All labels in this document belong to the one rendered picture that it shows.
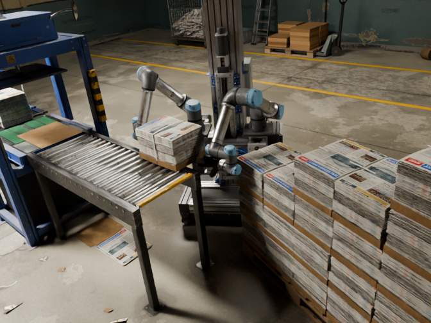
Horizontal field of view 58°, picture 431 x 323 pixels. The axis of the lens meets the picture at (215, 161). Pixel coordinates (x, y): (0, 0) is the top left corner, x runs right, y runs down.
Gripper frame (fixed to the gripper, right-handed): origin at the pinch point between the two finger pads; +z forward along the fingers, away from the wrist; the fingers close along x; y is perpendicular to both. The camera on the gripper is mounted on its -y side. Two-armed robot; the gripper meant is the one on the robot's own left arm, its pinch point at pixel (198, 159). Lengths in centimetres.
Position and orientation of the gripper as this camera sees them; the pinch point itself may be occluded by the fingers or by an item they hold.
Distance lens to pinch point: 269.5
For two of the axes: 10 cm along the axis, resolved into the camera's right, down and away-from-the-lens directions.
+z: -7.5, -2.5, 6.1
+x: -6.6, 3.5, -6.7
